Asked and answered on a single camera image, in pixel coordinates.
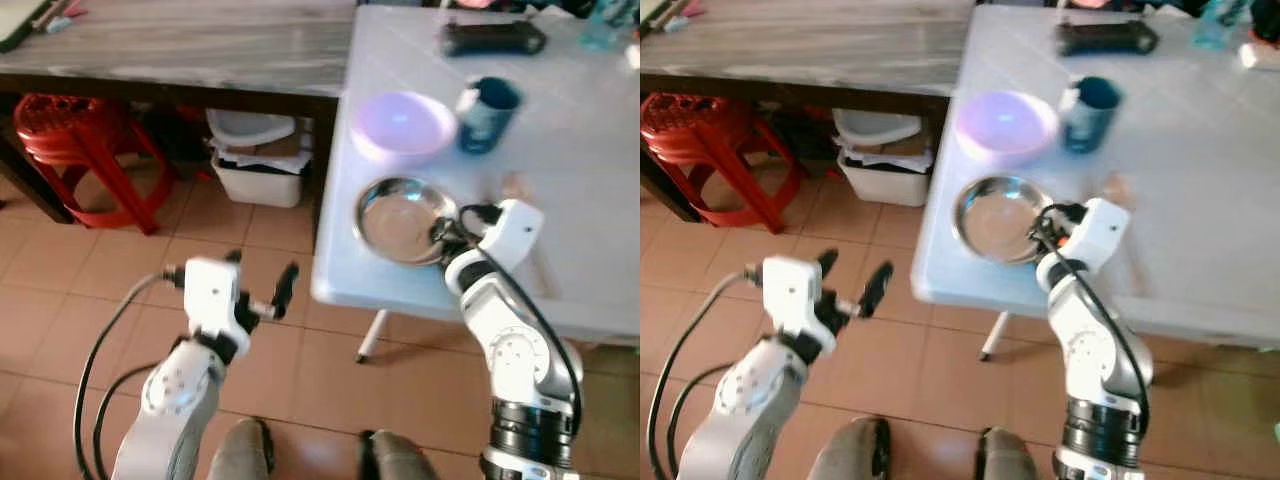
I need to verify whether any light wooden utensil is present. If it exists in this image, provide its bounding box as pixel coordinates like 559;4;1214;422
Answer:
1103;173;1153;299

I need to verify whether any stainless steel bowl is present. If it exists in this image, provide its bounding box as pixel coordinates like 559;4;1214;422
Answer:
353;176;461;267
952;174;1057;266

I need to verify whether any white plastic storage box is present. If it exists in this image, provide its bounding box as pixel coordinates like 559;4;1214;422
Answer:
209;140;309;210
836;140;935;209

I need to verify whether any dark blue cup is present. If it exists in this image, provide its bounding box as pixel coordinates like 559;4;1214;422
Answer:
456;76;524;156
1060;76;1125;155

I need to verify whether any white folding table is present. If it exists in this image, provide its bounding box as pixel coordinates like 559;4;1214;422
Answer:
310;2;641;364
910;2;1280;364

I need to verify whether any purple plastic bowl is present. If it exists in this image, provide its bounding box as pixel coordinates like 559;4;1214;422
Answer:
349;90;460;168
954;89;1061;167

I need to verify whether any white plastic basin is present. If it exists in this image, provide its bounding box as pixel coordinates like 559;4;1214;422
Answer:
206;108;299;150
832;108;924;149

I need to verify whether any grey left robot foot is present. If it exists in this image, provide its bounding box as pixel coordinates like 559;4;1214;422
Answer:
806;415;893;480
208;417;277;480

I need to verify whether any grey robot foot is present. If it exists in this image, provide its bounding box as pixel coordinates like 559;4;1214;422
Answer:
806;415;893;480
358;429;443;480
208;417;277;480
977;427;1043;480

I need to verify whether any black oblong case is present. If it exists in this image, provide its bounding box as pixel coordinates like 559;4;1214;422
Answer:
438;20;549;58
1054;20;1161;57

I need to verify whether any red plastic stool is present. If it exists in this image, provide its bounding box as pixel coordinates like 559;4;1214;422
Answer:
12;93;177;236
640;92;803;235

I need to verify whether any grey right robot foot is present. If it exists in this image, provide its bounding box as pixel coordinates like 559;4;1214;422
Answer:
358;429;443;480
977;427;1043;480

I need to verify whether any grey marble top table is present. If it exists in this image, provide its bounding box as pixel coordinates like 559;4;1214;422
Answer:
640;0;978;227
0;0;359;227

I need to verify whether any teal clear bottle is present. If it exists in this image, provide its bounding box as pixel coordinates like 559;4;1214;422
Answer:
580;0;639;51
1193;0;1251;51

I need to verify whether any white small packet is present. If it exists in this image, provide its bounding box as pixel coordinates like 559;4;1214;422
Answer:
1240;40;1280;73

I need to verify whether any pink small item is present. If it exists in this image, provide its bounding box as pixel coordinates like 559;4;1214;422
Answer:
662;0;707;31
34;0;91;33

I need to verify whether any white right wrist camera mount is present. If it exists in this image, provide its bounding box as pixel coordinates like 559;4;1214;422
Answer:
1062;197;1131;275
478;198;546;273

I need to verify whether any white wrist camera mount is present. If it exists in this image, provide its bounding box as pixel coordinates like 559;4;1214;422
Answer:
744;255;825;334
478;198;546;273
164;257;243;338
1062;197;1131;275

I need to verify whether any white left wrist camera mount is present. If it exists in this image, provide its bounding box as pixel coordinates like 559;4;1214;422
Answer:
164;257;243;338
744;255;825;334

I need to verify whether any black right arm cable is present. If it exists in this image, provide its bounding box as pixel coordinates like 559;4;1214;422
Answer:
430;206;587;433
1030;204;1153;421

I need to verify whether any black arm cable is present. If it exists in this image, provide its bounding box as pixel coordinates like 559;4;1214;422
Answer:
647;268;767;480
72;270;187;480
430;206;587;433
1030;204;1153;421

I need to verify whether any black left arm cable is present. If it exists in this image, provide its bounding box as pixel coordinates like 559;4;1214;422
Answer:
72;270;187;480
647;268;767;480

